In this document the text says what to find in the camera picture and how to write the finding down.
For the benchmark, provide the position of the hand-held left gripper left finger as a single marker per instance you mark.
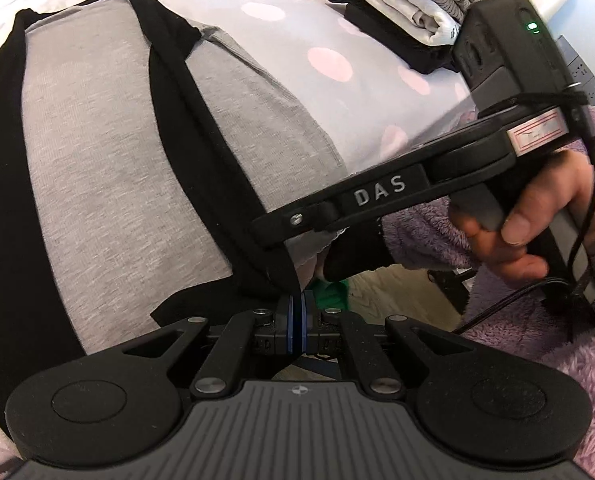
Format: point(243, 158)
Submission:
point(291, 327)

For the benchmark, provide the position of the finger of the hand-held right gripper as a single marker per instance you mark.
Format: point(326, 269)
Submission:
point(292, 225)

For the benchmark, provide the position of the white grey folded garment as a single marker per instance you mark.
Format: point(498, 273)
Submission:
point(402, 5)

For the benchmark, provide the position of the green object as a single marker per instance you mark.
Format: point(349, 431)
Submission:
point(333, 296)

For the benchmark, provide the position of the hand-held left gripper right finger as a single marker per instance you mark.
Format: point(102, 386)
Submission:
point(305, 327)

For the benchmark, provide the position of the grey power strip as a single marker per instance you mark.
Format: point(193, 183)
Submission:
point(583, 70)

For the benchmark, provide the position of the polka dot bed sheet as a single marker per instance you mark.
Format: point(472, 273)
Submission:
point(287, 25)

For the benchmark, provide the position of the black folded garment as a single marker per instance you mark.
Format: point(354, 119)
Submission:
point(377, 27)

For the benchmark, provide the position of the grey and black shirt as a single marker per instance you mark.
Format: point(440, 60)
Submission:
point(102, 160)

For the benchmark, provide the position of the person's right hand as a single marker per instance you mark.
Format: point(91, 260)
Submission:
point(567, 185)

